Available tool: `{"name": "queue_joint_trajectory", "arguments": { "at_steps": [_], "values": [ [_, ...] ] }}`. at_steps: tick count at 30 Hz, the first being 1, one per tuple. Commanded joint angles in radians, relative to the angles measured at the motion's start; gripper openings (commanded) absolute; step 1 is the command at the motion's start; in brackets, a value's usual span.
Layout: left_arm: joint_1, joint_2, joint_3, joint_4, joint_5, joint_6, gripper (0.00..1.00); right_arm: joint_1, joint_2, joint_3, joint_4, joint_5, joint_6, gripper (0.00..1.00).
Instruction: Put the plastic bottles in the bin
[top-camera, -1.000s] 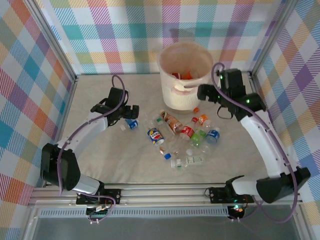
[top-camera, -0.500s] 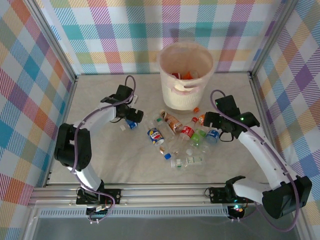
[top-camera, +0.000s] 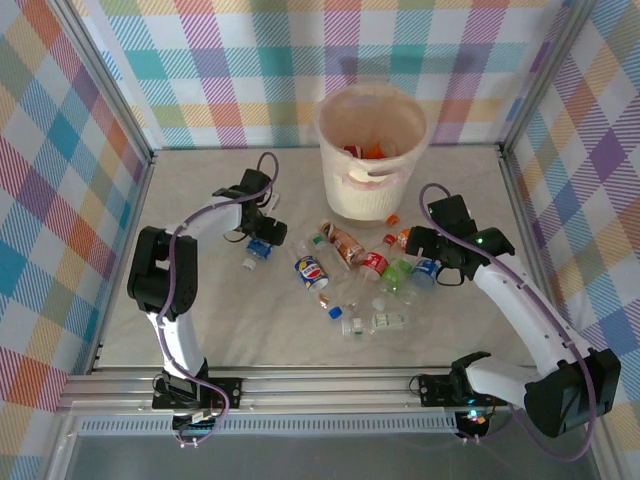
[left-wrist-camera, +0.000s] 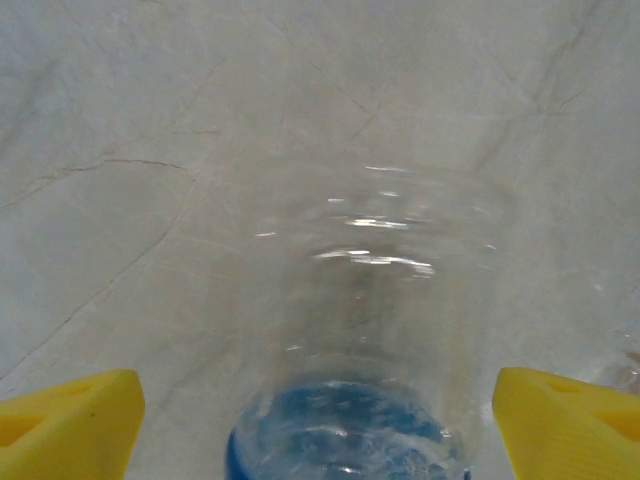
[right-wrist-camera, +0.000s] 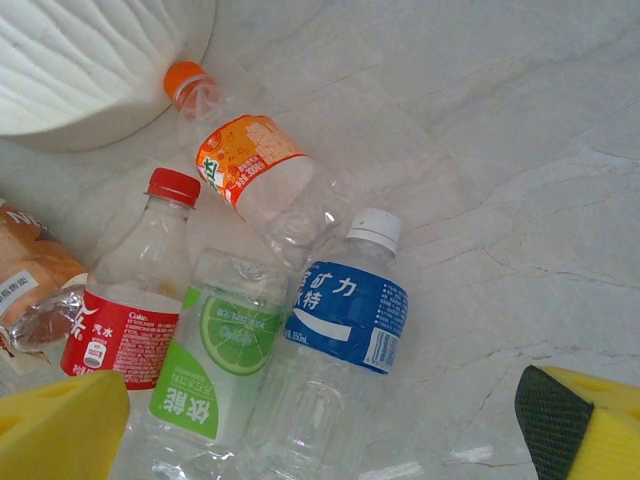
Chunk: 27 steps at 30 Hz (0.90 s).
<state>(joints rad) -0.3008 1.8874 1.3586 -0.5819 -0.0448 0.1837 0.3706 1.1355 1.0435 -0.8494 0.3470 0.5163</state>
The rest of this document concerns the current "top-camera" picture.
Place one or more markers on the red Coca-Cola label bottle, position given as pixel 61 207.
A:
pixel 374 262

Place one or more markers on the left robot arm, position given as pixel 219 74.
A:
pixel 160 280

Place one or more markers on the blue Pepsi label bottle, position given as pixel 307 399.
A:
pixel 309 272

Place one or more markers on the square clear green-white label bottle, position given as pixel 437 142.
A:
pixel 387 320

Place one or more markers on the blue label clear bottle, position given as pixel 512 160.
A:
pixel 425 274

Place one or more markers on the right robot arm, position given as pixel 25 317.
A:
pixel 565 405

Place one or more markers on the orange bottle cap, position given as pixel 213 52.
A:
pixel 394 219

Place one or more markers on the crushed clear bottle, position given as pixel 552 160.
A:
pixel 410 296

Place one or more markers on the aluminium frame post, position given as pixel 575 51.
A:
pixel 556 50
pixel 107 80

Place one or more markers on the clear bottle green cap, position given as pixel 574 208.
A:
pixel 315 240

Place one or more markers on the orange label clear bottle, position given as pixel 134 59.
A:
pixel 372 151

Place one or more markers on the green label bottle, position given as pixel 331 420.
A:
pixel 395 272

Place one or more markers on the aluminium front rail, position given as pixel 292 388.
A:
pixel 325 390

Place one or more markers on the brown label drink bottle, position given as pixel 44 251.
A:
pixel 345 247

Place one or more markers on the small blue label bottle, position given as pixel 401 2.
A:
pixel 259 250

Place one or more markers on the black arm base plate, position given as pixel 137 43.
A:
pixel 432 390
pixel 230 392

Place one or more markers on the cream round bin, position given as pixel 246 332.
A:
pixel 365 200

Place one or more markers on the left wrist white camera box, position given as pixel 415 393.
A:
pixel 272 202

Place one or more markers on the orange soda bottle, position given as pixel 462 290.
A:
pixel 403 235

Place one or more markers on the blue bottle cap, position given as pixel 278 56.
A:
pixel 335 312

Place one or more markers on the translucent plastic bin liner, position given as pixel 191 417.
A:
pixel 345 115

